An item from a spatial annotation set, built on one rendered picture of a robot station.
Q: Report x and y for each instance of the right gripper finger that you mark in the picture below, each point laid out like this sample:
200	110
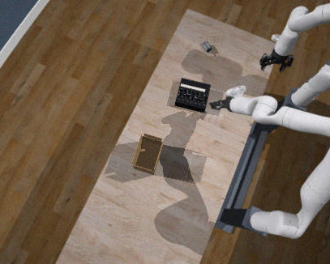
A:
264	61
288	64

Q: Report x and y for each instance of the black lighting desk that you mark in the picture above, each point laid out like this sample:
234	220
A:
193	90

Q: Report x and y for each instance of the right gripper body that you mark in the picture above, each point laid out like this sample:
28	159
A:
275	55

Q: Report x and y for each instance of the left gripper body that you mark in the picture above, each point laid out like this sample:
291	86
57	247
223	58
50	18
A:
227	104

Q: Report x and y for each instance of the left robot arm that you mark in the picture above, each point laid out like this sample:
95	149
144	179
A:
315	192

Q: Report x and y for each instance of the brown cardboard box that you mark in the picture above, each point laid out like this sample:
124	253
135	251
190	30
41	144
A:
147	153

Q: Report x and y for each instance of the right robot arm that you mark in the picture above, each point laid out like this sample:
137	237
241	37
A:
301	21

